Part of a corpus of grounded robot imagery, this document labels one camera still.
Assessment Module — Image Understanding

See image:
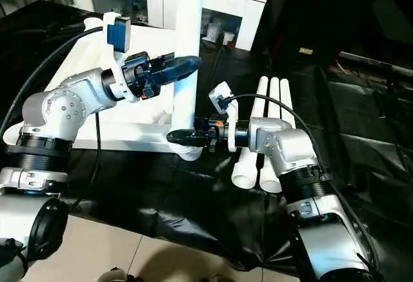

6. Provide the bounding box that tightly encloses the black metal rail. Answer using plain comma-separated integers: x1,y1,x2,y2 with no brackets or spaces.
337,50,413,81

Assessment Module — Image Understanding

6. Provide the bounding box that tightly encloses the white plastic table top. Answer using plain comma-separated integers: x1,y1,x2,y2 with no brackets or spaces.
3,14,202,161

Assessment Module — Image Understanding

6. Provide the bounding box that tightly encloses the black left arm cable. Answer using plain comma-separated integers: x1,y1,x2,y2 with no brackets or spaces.
0,26,108,196

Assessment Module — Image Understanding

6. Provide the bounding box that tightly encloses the black mat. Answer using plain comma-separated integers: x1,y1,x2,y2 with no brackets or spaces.
0,0,413,273

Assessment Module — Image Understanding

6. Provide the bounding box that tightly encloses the white plastic table leg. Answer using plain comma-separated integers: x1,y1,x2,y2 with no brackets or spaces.
258,76,286,194
230,76,269,190
279,79,299,129
168,0,207,162

